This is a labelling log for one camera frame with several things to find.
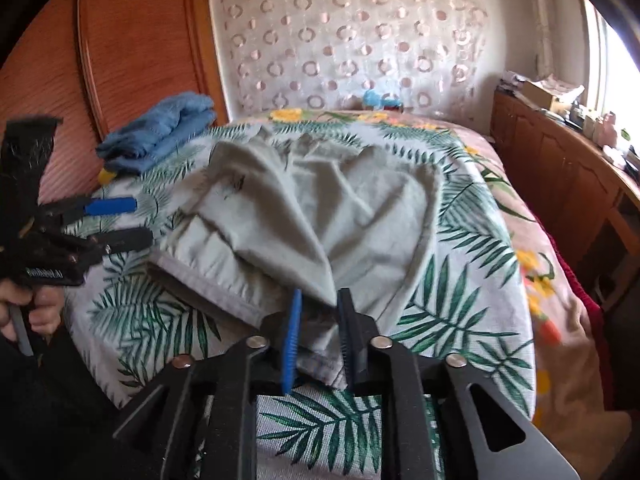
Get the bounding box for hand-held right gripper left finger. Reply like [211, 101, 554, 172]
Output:
[112, 288, 303, 480]

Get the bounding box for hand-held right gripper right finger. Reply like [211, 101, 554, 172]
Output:
[337, 288, 581, 480]

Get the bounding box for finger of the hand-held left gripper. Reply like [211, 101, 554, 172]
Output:
[42, 197, 138, 223]
[75, 227, 155, 257]

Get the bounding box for grey pants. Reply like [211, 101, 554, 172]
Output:
[150, 132, 446, 391]

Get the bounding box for person's left hand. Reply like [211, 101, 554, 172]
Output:
[0, 280, 66, 342]

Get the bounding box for blue denim jeans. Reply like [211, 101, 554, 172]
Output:
[96, 91, 217, 176]

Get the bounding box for bed with palm-leaf cover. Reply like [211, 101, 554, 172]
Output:
[65, 110, 538, 480]

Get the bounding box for wooden headboard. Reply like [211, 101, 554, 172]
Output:
[0, 0, 231, 201]

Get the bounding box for floral bedsheet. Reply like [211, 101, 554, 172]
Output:
[230, 107, 606, 466]

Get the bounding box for light blue soft toy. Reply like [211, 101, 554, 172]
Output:
[361, 90, 403, 112]

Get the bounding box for red cloth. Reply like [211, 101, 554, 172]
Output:
[530, 210, 613, 411]

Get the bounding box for wooden cabinet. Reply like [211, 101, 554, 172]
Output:
[490, 87, 640, 306]

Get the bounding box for circle-patterned curtain cloth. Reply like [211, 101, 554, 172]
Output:
[207, 0, 488, 116]

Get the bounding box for cardboard box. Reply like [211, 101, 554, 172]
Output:
[520, 79, 573, 111]

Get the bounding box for pink figurine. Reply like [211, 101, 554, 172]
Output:
[597, 112, 618, 143]

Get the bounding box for lace curtain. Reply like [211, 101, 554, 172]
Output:
[517, 0, 556, 78]

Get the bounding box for window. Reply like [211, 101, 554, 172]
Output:
[582, 0, 640, 156]

